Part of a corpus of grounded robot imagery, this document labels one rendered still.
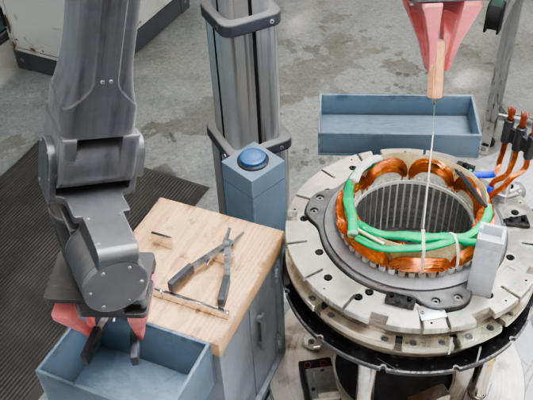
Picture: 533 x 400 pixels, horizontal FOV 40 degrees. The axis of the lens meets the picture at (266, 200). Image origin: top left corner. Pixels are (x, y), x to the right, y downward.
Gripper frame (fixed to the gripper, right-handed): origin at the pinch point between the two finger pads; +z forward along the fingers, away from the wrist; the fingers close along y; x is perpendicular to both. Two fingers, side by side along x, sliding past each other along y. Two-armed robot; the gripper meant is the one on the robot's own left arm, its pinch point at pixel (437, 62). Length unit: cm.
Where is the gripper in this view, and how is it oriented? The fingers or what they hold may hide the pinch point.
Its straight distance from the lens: 80.9
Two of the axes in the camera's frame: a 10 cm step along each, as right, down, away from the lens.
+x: -1.5, -3.6, 9.2
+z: 0.2, 9.3, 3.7
